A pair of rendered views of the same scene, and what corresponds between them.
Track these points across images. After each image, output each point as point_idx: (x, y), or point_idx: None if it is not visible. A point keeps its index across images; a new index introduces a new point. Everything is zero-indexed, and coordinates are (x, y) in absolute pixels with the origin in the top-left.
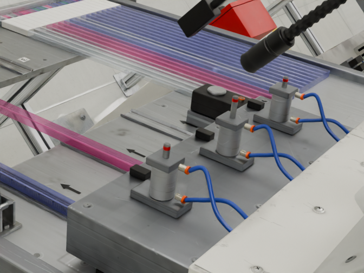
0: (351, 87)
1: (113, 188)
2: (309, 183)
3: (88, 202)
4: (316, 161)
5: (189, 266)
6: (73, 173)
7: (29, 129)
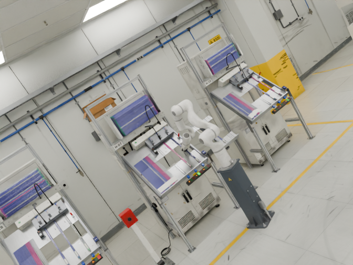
0: (132, 163)
1: (169, 133)
2: (155, 130)
3: (172, 131)
4: (153, 133)
5: (167, 123)
6: (172, 144)
7: None
